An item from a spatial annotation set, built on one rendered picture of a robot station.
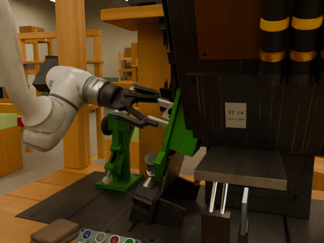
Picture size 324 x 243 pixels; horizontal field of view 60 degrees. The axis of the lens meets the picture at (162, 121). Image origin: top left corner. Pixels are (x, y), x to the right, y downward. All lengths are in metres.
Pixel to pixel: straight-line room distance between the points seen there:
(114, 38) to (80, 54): 10.68
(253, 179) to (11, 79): 0.61
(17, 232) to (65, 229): 0.15
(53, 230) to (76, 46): 0.80
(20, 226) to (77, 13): 0.88
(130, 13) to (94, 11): 11.53
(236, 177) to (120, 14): 0.73
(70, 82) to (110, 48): 11.14
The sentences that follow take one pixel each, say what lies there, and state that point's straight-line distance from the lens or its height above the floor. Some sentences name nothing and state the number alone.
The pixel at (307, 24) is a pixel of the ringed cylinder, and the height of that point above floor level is 1.38.
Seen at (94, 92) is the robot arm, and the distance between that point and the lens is 0.87.
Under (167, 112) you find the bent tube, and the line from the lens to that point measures 0.80.
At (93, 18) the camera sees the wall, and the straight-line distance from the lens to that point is 12.53.
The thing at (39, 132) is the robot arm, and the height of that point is 1.14.
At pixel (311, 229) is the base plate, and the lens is 0.90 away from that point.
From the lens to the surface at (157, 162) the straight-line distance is 0.72.
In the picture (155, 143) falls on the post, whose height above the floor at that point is 1.03.
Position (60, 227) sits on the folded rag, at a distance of 0.79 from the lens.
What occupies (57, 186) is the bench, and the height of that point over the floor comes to 0.88.
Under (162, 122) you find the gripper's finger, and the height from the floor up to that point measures 1.17.
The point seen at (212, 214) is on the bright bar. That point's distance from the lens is 0.65.
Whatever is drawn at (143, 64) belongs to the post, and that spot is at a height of 1.35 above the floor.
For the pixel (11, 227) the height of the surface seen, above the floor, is 0.90.
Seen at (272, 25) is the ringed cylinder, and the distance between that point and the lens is 0.50.
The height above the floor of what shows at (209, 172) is 1.13.
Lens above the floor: 1.30
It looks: 9 degrees down
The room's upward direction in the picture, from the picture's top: straight up
